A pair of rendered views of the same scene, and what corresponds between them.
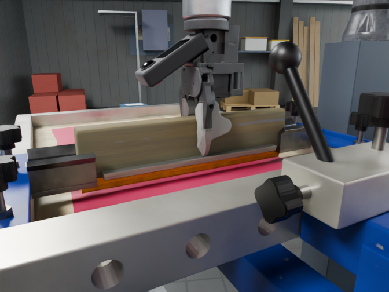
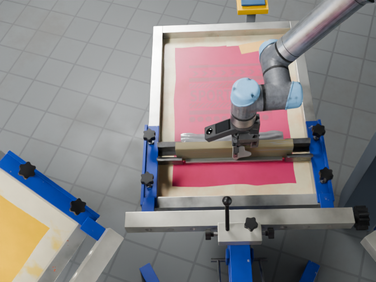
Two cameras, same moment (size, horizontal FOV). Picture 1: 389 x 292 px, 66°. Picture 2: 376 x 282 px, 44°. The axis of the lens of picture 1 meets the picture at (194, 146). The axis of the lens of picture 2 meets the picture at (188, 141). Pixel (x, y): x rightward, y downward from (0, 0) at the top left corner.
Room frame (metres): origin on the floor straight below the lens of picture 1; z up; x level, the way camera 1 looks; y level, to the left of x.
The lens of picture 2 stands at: (-0.19, -0.27, 2.35)
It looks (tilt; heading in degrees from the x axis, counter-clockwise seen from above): 60 degrees down; 33
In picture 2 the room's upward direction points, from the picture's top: 6 degrees counter-clockwise
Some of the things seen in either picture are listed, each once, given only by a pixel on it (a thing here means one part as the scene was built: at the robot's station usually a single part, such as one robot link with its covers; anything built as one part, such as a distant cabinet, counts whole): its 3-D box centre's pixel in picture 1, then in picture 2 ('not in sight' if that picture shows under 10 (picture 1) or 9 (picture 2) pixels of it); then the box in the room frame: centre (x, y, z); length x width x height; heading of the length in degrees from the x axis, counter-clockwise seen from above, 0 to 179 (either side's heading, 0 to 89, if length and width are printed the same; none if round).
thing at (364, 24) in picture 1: (371, 24); not in sight; (0.97, -0.53, 1.25); 0.15 x 0.15 x 0.10
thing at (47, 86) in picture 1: (60, 96); not in sight; (6.03, 2.66, 0.42); 1.51 x 1.19 x 0.85; 8
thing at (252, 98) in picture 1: (248, 99); not in sight; (7.06, -1.27, 0.22); 1.23 x 0.84 x 0.45; 98
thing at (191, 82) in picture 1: (209, 62); (244, 129); (0.51, -0.03, 1.15); 0.09 x 0.08 x 0.12; 117
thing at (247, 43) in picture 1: (253, 44); not in sight; (7.32, -1.35, 1.45); 0.52 x 0.43 x 0.29; 98
